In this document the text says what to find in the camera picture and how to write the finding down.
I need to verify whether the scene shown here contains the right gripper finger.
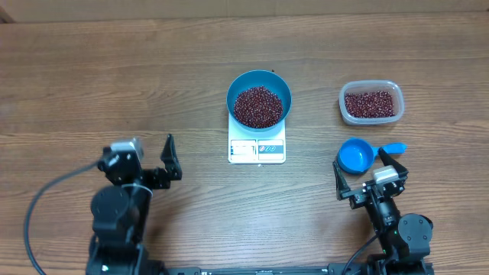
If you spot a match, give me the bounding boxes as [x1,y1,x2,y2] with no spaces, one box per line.
[377,148,409,178]
[332,160,351,199]

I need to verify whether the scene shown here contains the blue plastic measuring scoop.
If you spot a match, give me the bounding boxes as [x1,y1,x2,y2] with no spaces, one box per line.
[336,138,407,175]

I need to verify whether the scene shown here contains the red adzuki beans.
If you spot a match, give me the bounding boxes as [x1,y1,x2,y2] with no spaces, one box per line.
[233,85,396,129]

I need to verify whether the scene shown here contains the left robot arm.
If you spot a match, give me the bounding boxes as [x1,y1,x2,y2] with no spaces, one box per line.
[86,134,183,275]

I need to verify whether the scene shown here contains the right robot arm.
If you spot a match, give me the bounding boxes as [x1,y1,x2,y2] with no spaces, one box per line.
[328,149,434,275]

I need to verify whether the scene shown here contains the white digital kitchen scale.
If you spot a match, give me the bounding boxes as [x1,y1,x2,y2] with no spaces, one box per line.
[228,115,287,164]

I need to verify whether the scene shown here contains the teal blue bowl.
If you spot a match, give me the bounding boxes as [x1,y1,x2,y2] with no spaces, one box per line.
[226,70,292,128]

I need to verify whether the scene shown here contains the clear plastic bean container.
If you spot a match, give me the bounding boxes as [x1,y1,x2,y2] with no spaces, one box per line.
[338,80,405,126]

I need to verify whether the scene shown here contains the right black cable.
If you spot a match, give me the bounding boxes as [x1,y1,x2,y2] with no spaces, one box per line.
[339,233,381,275]

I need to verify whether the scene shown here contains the black cable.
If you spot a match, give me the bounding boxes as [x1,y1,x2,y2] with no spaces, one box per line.
[23,160,101,275]
[339,233,381,275]

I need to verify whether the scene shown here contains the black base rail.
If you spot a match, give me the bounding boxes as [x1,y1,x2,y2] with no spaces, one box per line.
[160,263,435,275]

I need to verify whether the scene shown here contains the left black cable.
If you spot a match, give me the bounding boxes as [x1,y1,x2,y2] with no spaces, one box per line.
[23,160,101,275]

